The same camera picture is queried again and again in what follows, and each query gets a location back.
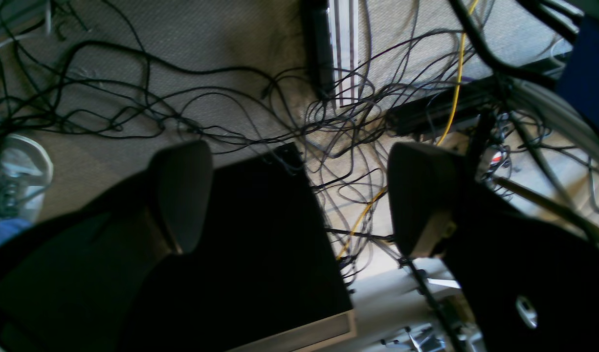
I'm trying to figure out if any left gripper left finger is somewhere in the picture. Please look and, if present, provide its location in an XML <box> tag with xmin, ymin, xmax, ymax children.
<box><xmin>0</xmin><ymin>141</ymin><xmax>214</xmax><ymax>352</ymax></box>

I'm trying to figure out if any black flat panel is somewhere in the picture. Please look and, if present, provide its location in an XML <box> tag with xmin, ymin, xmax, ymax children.
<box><xmin>117</xmin><ymin>143</ymin><xmax>357</xmax><ymax>352</ymax></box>

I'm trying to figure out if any yellow floor cable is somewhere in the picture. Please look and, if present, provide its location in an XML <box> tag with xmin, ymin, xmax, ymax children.
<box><xmin>335</xmin><ymin>0</ymin><xmax>479</xmax><ymax>261</ymax></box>

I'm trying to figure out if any white sneaker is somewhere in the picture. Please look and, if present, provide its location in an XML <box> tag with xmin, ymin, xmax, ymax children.
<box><xmin>0</xmin><ymin>134</ymin><xmax>54</xmax><ymax>223</ymax></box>

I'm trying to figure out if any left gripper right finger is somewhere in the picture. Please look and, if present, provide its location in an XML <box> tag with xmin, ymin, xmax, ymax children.
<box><xmin>387</xmin><ymin>143</ymin><xmax>599</xmax><ymax>352</ymax></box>

